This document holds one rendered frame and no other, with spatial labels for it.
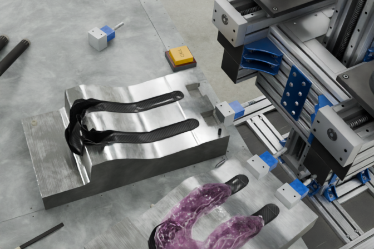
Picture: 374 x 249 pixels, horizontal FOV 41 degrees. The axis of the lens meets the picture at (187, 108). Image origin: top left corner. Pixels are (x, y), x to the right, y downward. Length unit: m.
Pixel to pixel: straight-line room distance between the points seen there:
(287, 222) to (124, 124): 0.48
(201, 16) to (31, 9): 1.45
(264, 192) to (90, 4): 0.95
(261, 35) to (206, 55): 1.26
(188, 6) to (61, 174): 2.03
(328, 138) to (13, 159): 0.83
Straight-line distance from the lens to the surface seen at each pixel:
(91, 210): 1.31
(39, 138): 1.37
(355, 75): 1.37
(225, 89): 2.67
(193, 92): 1.46
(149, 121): 1.35
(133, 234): 1.15
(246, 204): 1.26
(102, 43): 1.66
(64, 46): 1.69
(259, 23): 1.55
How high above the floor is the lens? 1.94
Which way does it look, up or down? 49 degrees down
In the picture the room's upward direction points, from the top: 6 degrees clockwise
